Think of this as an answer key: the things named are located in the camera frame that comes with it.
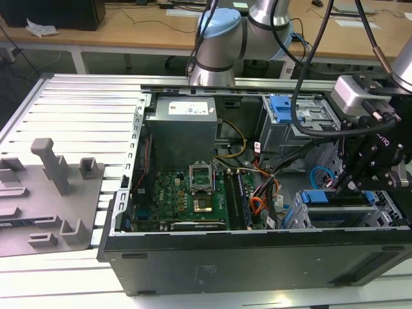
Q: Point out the white paper sheet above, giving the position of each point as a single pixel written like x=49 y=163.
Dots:
x=183 y=12
x=357 y=23

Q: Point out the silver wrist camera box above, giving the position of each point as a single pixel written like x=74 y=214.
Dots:
x=346 y=93
x=404 y=175

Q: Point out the grey power supply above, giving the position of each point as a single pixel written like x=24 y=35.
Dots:
x=180 y=132

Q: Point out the blue plastic drive latch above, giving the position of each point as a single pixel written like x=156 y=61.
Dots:
x=280 y=107

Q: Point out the silver metal drive cage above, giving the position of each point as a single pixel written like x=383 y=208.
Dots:
x=277 y=141

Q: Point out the black graphics card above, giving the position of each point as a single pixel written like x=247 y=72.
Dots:
x=196 y=225

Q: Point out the grey parts rack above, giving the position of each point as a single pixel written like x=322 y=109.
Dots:
x=48 y=209

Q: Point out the RAM stick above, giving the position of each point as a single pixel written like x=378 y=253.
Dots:
x=243 y=202

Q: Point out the green motherboard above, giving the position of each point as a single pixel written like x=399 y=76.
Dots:
x=167 y=199

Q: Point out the black computer mouse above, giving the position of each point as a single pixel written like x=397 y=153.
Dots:
x=317 y=2

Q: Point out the silver metal disk bay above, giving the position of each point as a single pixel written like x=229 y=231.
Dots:
x=299 y=215

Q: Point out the green sticky note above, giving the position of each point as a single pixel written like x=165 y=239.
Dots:
x=240 y=5

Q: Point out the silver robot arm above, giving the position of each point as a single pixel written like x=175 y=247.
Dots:
x=222 y=38

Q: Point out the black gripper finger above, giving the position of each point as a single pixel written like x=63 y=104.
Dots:
x=360 y=151
x=380 y=178

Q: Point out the black computer tower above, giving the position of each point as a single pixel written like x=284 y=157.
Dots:
x=48 y=13

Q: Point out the grey laptop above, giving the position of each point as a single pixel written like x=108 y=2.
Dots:
x=354 y=8

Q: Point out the black PC case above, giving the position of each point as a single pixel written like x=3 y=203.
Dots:
x=257 y=257

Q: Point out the wooden desk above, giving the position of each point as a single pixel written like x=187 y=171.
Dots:
x=128 y=35

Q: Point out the hard disk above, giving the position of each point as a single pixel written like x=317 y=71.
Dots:
x=315 y=197

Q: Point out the crumpled white plastic wrap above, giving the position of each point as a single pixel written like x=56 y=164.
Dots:
x=42 y=29

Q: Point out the RAM slot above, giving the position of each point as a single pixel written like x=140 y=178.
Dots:
x=230 y=199

